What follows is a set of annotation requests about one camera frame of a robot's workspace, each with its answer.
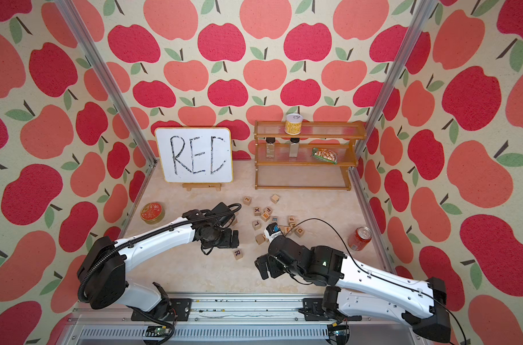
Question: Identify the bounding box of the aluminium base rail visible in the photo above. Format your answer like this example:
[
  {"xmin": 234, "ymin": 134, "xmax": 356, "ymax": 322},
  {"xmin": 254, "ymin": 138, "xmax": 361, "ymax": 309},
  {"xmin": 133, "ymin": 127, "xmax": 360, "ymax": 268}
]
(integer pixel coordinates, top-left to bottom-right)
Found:
[{"xmin": 53, "ymin": 293, "xmax": 427, "ymax": 344}]

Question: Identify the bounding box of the red soda can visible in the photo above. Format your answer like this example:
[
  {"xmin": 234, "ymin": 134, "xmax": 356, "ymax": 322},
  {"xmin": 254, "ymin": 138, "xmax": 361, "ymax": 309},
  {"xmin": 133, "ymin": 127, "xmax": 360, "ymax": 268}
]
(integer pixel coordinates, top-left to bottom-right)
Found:
[{"xmin": 348, "ymin": 227, "xmax": 373, "ymax": 252}]

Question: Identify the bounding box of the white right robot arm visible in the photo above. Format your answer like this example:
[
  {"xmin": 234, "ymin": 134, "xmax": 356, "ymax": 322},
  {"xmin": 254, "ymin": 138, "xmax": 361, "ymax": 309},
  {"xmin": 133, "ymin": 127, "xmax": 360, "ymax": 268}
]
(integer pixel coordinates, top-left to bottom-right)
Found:
[{"xmin": 255, "ymin": 234, "xmax": 451, "ymax": 344}]

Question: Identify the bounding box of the yellow can on shelf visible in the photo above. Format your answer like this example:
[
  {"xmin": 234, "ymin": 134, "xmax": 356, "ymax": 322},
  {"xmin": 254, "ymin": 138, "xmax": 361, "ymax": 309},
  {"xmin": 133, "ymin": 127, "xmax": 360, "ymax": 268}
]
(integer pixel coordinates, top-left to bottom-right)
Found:
[{"xmin": 284, "ymin": 113, "xmax": 303, "ymax": 136}]

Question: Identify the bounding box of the whiteboard with REC writing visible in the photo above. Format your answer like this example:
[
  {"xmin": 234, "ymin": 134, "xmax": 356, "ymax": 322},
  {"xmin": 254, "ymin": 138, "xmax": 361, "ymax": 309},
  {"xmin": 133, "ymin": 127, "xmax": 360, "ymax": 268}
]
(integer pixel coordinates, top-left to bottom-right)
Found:
[{"xmin": 155, "ymin": 127, "xmax": 233, "ymax": 183}]

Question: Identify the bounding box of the glass spice jar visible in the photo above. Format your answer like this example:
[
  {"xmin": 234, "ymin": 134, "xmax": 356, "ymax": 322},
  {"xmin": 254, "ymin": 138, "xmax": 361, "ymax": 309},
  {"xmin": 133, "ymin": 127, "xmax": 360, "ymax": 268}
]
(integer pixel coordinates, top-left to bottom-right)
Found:
[
  {"xmin": 289, "ymin": 138, "xmax": 300, "ymax": 158},
  {"xmin": 266, "ymin": 137, "xmax": 276, "ymax": 159}
]

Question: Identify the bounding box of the wooden whiteboard easel stand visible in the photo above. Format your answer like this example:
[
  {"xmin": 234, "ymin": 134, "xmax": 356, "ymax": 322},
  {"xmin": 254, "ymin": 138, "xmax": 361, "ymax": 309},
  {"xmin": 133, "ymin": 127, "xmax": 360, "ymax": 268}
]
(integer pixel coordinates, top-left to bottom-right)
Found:
[{"xmin": 182, "ymin": 183, "xmax": 222, "ymax": 191}]

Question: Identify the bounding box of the left glass spice jar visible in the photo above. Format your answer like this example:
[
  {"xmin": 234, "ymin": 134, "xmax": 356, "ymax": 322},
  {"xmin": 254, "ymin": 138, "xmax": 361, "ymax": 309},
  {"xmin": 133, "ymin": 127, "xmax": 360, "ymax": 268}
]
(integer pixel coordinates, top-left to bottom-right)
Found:
[{"xmin": 266, "ymin": 137, "xmax": 276, "ymax": 159}]

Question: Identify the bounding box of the wooden block letter R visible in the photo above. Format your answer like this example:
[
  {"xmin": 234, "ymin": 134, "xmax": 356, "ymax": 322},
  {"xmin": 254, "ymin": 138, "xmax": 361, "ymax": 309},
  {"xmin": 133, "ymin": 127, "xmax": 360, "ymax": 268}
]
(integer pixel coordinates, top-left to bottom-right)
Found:
[{"xmin": 233, "ymin": 249, "xmax": 244, "ymax": 260}]

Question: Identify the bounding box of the round red tin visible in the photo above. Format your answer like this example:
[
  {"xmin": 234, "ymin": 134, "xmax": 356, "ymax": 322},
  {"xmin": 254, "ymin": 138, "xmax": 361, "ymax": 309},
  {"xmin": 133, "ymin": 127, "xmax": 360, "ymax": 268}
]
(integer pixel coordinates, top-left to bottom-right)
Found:
[{"xmin": 140, "ymin": 202, "xmax": 165, "ymax": 224}]

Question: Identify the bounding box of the plain wooden block near A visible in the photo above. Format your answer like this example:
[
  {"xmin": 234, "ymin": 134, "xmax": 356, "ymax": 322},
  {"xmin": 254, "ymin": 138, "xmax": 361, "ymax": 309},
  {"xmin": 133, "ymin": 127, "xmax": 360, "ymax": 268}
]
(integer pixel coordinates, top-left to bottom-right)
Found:
[{"xmin": 255, "ymin": 234, "xmax": 267, "ymax": 245}]

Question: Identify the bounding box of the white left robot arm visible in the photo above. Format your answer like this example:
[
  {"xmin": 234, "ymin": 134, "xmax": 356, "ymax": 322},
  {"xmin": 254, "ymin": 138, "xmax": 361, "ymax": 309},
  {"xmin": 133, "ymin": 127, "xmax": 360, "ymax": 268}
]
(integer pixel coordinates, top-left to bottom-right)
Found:
[{"xmin": 77, "ymin": 202, "xmax": 242, "ymax": 316}]

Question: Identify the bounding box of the wooden two-tier shelf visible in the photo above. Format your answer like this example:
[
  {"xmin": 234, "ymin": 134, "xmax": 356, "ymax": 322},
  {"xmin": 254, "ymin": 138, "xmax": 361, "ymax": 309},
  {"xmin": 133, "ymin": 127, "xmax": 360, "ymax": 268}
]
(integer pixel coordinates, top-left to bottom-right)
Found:
[{"xmin": 254, "ymin": 122, "xmax": 366, "ymax": 191}]

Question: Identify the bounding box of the wooden block brown letter D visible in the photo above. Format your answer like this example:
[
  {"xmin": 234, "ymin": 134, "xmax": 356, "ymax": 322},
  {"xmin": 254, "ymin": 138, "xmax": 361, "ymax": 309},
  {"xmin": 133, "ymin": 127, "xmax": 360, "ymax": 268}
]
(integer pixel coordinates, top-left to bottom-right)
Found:
[{"xmin": 294, "ymin": 227, "xmax": 305, "ymax": 237}]

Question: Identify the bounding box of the green snack packet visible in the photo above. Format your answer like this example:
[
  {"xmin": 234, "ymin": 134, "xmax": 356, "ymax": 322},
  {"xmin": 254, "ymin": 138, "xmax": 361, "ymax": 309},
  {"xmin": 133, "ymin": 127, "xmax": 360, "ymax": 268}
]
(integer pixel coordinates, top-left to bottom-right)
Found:
[{"xmin": 312, "ymin": 147, "xmax": 338, "ymax": 165}]

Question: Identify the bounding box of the right glass spice jar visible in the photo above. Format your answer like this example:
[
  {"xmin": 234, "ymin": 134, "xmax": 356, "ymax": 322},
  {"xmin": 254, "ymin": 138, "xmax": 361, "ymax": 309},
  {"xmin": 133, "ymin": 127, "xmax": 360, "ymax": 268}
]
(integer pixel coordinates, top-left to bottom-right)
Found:
[{"xmin": 289, "ymin": 138, "xmax": 300, "ymax": 158}]

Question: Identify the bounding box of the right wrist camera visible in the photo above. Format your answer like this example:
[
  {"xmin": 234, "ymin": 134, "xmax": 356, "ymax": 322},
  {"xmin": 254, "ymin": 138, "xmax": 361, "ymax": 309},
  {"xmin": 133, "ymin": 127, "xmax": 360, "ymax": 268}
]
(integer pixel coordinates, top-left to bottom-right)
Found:
[{"xmin": 264, "ymin": 222, "xmax": 283, "ymax": 242}]

